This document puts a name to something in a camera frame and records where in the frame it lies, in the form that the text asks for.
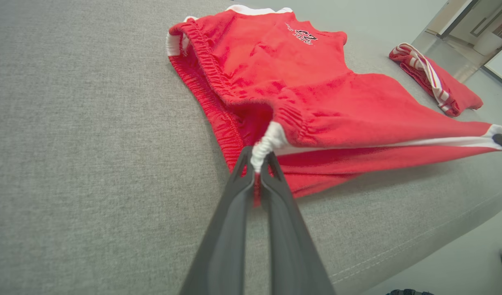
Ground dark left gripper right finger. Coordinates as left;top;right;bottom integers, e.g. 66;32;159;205
260;151;337;295

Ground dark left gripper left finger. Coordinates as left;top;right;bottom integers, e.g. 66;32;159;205
180;146;256;295

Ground red basketball jersey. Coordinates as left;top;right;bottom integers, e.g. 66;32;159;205
389;42;484;118

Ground red white-striped shorts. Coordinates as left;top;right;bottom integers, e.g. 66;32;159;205
166;4;502;207

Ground white bin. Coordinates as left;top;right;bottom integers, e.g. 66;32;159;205
473;31;502;57

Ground grey fabric sofa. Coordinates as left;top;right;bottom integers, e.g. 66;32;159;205
0;0;502;295

